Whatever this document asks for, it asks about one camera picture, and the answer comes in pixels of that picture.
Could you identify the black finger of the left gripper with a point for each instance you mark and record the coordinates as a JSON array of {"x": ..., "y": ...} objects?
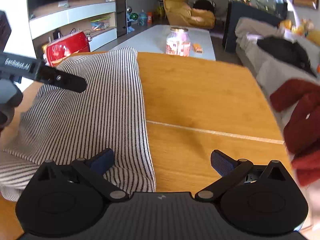
[{"x": 52, "y": 76}]

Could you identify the blue water bottle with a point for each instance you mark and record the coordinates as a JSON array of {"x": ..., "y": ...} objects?
[{"x": 142, "y": 18}]

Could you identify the grey sofa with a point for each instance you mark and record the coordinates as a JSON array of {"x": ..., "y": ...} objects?
[{"x": 270, "y": 73}]

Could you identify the beige striped sweater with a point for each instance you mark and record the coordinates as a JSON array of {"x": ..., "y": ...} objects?
[{"x": 62, "y": 125}]

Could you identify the white marble coffee table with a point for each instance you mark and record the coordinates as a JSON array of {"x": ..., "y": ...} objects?
[{"x": 153, "y": 40}]

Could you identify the glass jar with gold lid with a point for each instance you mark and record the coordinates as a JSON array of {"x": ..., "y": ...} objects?
[{"x": 178, "y": 42}]

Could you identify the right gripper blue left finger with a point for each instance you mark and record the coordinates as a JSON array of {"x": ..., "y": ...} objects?
[{"x": 92, "y": 171}]

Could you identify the gloved left hand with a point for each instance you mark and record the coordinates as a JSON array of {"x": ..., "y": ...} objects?
[{"x": 11, "y": 97}]

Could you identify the yellow lounge armchair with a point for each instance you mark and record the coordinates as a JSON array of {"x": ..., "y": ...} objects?
[{"x": 179, "y": 13}]

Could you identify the white TV shelf unit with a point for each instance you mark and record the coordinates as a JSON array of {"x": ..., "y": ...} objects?
[{"x": 96, "y": 18}]

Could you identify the small plush toys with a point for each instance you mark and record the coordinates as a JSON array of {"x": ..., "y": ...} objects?
[{"x": 302, "y": 29}]

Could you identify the red barrel stool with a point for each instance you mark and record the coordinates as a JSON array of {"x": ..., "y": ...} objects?
[{"x": 62, "y": 48}]

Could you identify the red fuzzy coat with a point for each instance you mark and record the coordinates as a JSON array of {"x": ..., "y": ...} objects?
[{"x": 301, "y": 133}]

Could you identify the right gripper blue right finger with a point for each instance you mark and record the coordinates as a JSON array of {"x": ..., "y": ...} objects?
[{"x": 232, "y": 172}]

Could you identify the small orange bottle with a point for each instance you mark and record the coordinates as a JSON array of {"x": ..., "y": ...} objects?
[{"x": 197, "y": 48}]

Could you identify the black jacket on sofa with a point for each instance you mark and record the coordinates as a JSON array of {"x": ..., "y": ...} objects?
[{"x": 289, "y": 52}]

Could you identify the beige blanket on sofa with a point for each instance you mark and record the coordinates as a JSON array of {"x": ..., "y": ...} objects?
[{"x": 246, "y": 26}]

